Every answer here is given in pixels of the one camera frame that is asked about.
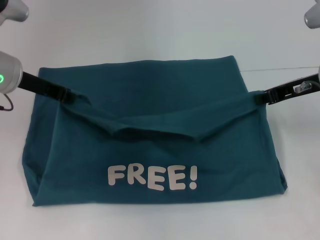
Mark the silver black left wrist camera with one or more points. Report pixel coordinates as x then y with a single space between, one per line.
13 10

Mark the blue shirt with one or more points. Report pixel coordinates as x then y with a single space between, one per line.
155 155

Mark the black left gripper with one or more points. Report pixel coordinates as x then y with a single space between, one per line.
42 86

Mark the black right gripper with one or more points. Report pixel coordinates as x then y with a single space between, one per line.
290 91

